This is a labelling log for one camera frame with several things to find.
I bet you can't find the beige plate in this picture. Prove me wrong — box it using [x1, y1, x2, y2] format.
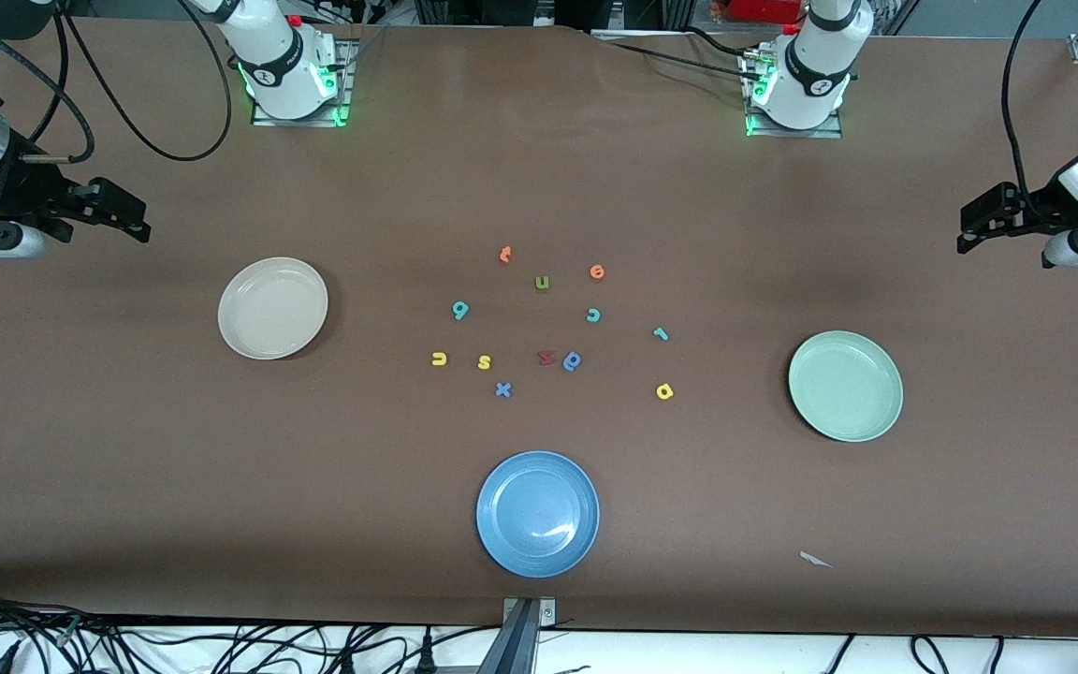
[218, 256, 329, 361]

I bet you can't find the pale green plate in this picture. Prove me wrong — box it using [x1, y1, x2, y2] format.
[788, 330, 904, 443]

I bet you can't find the red box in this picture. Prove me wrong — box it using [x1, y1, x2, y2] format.
[731, 0, 807, 24]

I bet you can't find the blue plate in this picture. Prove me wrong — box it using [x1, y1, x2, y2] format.
[475, 450, 601, 579]

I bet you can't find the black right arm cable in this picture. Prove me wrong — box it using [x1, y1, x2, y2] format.
[60, 0, 234, 162]

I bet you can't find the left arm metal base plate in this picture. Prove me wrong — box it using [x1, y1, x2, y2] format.
[743, 47, 845, 139]

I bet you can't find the grey camera mount pole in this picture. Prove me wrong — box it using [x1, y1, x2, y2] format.
[477, 599, 540, 674]

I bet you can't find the silver metal bracket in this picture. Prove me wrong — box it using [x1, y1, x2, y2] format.
[503, 597, 558, 626]

